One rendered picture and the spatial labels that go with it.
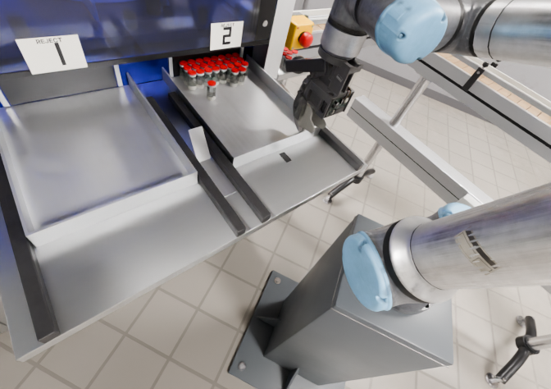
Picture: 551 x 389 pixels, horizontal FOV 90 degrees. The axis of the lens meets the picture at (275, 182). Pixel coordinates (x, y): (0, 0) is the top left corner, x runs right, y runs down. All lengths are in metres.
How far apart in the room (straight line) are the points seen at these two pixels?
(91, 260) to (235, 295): 0.95
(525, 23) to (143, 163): 0.61
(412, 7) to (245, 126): 0.42
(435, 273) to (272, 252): 1.17
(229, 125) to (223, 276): 0.89
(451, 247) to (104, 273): 0.46
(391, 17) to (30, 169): 0.62
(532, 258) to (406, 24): 0.28
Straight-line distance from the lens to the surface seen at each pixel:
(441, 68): 1.38
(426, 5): 0.43
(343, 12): 0.52
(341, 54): 0.54
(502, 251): 0.33
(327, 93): 0.56
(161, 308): 1.38
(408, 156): 1.55
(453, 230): 0.36
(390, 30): 0.42
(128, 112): 0.72
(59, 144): 0.68
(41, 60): 0.65
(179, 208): 0.54
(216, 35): 0.73
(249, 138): 0.67
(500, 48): 0.49
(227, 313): 1.37
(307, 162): 0.66
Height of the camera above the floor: 1.33
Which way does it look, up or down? 50 degrees down
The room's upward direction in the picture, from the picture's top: 20 degrees clockwise
